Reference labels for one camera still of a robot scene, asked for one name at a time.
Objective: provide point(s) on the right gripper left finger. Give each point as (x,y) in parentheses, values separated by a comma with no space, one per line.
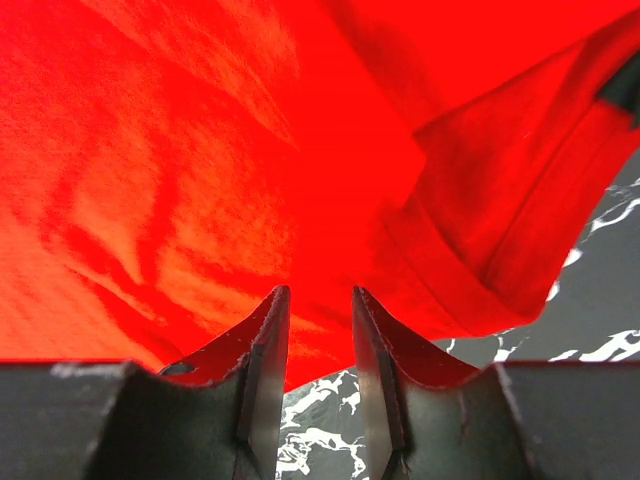
(214,414)

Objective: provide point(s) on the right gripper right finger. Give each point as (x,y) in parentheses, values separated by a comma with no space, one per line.
(428,415)

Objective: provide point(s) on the red t shirt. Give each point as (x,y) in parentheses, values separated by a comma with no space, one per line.
(165,164)

